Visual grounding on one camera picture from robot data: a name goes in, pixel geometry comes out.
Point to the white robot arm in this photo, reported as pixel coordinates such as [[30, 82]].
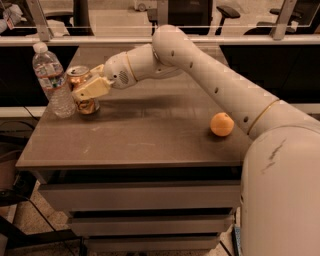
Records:
[[280, 184]]

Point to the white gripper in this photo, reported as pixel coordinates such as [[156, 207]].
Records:
[[116, 71]]

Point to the metal railing post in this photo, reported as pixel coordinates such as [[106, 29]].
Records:
[[162, 12]]

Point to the orange soda can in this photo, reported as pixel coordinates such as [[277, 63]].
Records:
[[76, 76]]

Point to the grey drawer cabinet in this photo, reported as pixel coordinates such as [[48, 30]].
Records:
[[143, 173]]

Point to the black office chair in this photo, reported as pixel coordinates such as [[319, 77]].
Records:
[[226, 12]]

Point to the blue perforated box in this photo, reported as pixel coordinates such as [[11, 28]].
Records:
[[236, 240]]

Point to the clear plastic water bottle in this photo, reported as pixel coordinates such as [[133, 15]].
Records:
[[52, 79]]

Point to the orange fruit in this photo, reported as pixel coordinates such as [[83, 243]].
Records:
[[221, 124]]

